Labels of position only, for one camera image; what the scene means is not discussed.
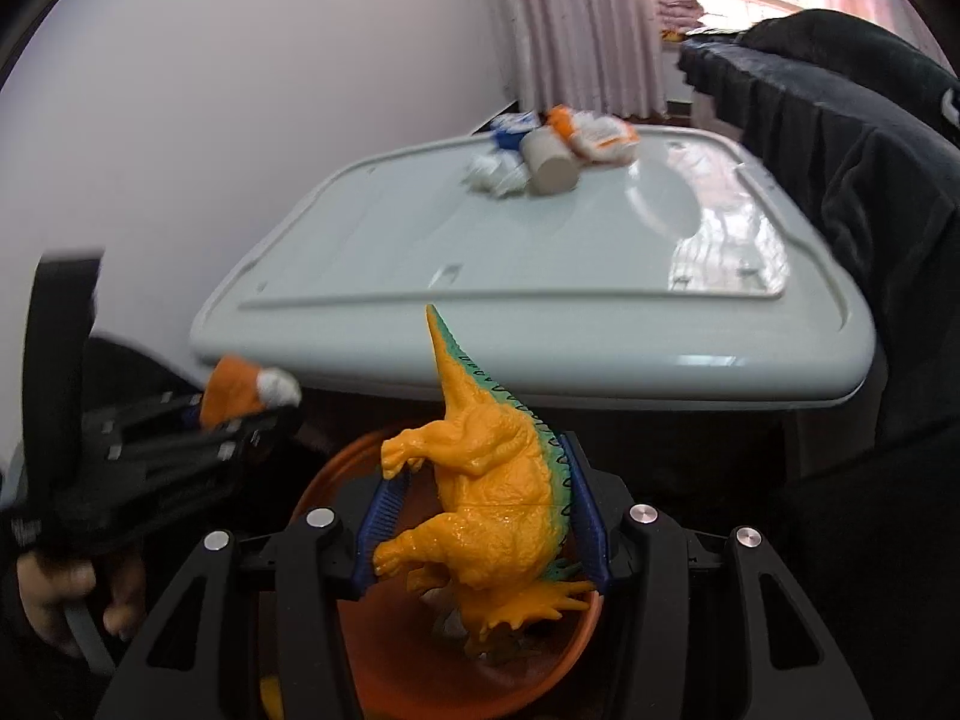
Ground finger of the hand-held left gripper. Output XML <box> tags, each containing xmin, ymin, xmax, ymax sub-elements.
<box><xmin>109</xmin><ymin>409</ymin><xmax>302</xmax><ymax>470</ymax></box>
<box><xmin>86</xmin><ymin>392</ymin><xmax>203</xmax><ymax>440</ymax></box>

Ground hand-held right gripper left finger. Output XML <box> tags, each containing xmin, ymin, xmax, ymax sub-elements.
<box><xmin>94</xmin><ymin>476</ymin><xmax>410</xmax><ymax>720</ymax></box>

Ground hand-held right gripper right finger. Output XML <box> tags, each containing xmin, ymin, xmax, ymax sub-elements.
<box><xmin>559</xmin><ymin>431</ymin><xmax>875</xmax><ymax>720</ymax></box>

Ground orange grey sock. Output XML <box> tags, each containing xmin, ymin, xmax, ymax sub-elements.
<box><xmin>199</xmin><ymin>355</ymin><xmax>302</xmax><ymax>428</ymax></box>

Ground orange toy dinosaur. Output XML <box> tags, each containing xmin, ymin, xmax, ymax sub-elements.
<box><xmin>373</xmin><ymin>304</ymin><xmax>597</xmax><ymax>642</ymax></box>

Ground orange plastic basin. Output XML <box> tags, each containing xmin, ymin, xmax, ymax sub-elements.
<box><xmin>289</xmin><ymin>420</ymin><xmax>605</xmax><ymax>717</ymax></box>

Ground person's left hand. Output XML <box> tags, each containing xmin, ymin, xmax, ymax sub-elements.
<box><xmin>19</xmin><ymin>551</ymin><xmax>147</xmax><ymax>642</ymax></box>

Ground pale plastic storage box lid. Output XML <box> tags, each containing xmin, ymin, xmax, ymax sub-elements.
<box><xmin>189</xmin><ymin>124</ymin><xmax>877</xmax><ymax>410</ymax></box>

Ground white crumpled tissue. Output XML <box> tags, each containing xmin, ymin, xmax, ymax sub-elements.
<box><xmin>461</xmin><ymin>148</ymin><xmax>530</xmax><ymax>200</ymax></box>

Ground white brown cylinder cup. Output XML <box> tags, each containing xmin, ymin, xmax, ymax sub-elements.
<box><xmin>523</xmin><ymin>129</ymin><xmax>580</xmax><ymax>196</ymax></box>

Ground orange white bread packet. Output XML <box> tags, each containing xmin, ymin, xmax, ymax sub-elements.
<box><xmin>544</xmin><ymin>106</ymin><xmax>640</xmax><ymax>166</ymax></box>

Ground blue tissue pack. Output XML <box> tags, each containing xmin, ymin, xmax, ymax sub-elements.
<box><xmin>491</xmin><ymin>111</ymin><xmax>541</xmax><ymax>155</ymax></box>

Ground dark blue bed cover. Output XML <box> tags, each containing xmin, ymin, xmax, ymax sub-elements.
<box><xmin>679</xmin><ymin>37</ymin><xmax>960</xmax><ymax>541</ymax></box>

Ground pale spotted curtain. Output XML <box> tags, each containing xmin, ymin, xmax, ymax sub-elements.
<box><xmin>491</xmin><ymin>0</ymin><xmax>667</xmax><ymax>119</ymax></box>

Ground folded pink quilt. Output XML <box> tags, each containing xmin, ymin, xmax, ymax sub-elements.
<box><xmin>649</xmin><ymin>0</ymin><xmax>706</xmax><ymax>27</ymax></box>

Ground black fleece blanket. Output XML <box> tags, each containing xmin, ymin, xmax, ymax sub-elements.
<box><xmin>739</xmin><ymin>9</ymin><xmax>960</xmax><ymax>136</ymax></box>

